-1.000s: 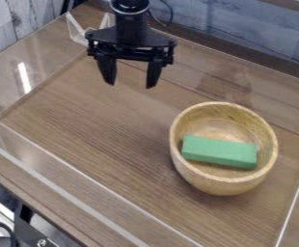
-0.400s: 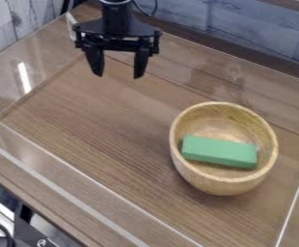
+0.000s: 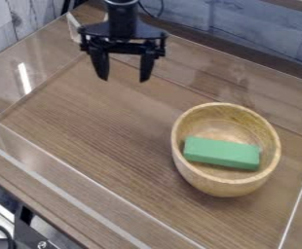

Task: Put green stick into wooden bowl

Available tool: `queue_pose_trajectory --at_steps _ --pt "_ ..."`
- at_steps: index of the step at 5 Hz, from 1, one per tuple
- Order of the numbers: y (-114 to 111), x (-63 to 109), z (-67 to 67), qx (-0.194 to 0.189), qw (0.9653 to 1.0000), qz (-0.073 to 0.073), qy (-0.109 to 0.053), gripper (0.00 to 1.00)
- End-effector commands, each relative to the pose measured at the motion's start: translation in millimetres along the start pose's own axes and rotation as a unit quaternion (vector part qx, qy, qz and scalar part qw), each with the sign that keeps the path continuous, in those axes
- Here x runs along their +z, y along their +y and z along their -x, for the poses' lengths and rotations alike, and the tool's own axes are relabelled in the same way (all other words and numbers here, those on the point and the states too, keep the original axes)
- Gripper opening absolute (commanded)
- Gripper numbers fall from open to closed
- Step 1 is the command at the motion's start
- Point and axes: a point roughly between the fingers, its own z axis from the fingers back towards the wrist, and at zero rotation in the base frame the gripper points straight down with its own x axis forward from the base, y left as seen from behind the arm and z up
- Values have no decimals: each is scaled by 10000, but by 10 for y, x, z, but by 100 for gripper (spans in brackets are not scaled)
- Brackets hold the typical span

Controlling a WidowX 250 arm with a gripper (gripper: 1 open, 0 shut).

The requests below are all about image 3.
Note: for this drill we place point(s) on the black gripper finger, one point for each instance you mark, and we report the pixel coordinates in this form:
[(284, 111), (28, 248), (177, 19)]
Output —
[(100, 62), (147, 61)]

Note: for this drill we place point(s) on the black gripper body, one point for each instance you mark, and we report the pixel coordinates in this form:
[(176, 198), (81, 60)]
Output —
[(122, 33)]

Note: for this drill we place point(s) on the round wooden bowl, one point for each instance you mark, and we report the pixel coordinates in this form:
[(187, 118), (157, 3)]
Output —
[(232, 123)]

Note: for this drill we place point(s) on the green rectangular stick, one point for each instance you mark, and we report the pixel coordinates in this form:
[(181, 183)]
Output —
[(223, 153)]

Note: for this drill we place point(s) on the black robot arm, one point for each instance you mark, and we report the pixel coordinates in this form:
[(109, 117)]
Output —
[(121, 34)]

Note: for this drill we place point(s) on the clear acrylic corner bracket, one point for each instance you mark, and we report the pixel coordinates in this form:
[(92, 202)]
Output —
[(73, 25)]

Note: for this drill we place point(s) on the clear acrylic tray wall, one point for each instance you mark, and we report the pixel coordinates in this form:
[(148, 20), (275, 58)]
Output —
[(77, 205)]

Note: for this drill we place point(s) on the black table frame bracket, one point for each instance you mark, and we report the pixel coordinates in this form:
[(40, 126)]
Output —
[(25, 236)]

